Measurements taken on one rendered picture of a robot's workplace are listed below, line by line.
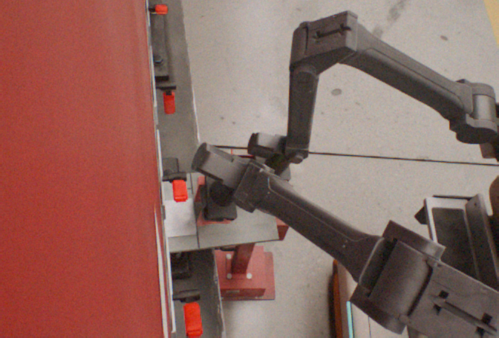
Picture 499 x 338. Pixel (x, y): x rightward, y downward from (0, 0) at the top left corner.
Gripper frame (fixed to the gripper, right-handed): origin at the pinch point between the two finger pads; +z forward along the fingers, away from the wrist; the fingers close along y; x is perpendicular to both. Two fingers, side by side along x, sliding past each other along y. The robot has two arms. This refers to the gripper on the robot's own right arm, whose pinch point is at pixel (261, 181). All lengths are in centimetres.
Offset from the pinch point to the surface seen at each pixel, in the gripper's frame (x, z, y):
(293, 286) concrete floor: 10, 65, -41
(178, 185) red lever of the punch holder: 30, -48, 36
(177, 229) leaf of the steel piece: 25.2, -19.4, 28.8
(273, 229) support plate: 25.3, -24.7, 8.7
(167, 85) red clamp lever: 6, -43, 37
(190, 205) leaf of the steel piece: 19.5, -20.1, 26.2
